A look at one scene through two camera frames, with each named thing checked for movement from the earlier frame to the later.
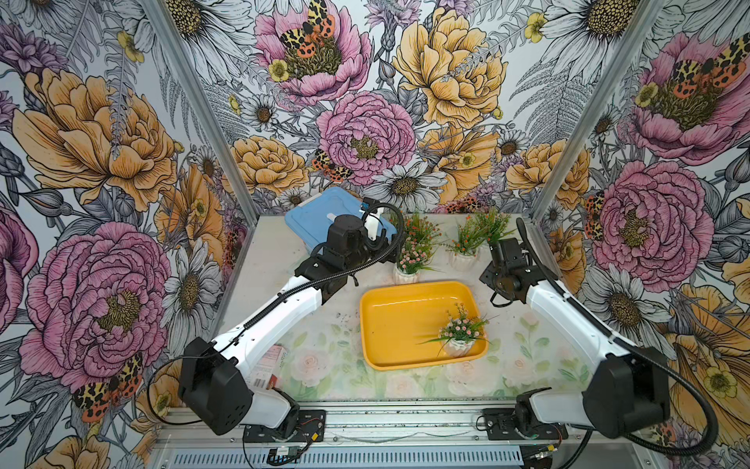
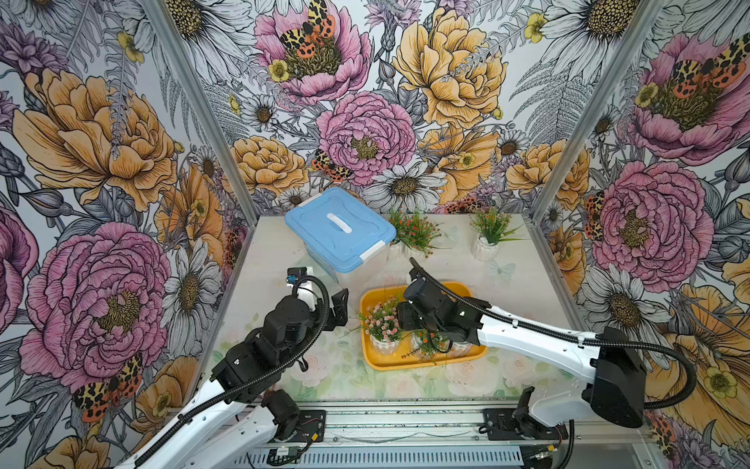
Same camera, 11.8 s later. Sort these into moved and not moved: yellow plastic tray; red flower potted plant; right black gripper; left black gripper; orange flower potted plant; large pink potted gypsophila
Moved: right black gripper; left black gripper; orange flower potted plant; large pink potted gypsophila
Not moved: yellow plastic tray; red flower potted plant
